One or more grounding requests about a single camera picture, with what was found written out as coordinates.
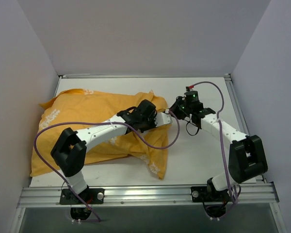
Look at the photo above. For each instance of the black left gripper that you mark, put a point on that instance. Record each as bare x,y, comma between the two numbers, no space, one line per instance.
150,120

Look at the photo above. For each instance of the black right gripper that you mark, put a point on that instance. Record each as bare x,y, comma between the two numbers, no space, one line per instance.
175,109

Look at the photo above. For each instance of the yellow Mickey Mouse pillowcase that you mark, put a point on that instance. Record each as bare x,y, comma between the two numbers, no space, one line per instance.
82,105

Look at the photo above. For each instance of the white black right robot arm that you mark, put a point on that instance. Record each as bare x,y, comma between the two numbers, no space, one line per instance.
207,120

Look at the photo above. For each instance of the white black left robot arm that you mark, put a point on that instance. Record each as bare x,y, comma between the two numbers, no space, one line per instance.
71,147

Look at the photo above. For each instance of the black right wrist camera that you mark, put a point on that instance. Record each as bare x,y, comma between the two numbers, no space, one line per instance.
192,97

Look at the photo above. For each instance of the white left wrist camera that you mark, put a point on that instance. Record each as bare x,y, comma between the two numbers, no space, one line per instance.
162,119

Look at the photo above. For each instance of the aluminium right frame rail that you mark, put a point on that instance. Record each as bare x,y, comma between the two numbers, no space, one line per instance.
242,111

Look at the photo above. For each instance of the aluminium frame rail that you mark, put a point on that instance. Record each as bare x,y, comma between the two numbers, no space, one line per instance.
242,111
252,193

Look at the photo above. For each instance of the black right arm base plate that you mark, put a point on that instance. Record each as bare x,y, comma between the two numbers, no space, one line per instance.
201,194

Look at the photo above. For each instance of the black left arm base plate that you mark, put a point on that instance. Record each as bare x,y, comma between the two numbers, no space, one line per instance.
89,195

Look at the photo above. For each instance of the aluminium front frame rail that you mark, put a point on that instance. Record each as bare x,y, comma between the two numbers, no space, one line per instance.
252,193

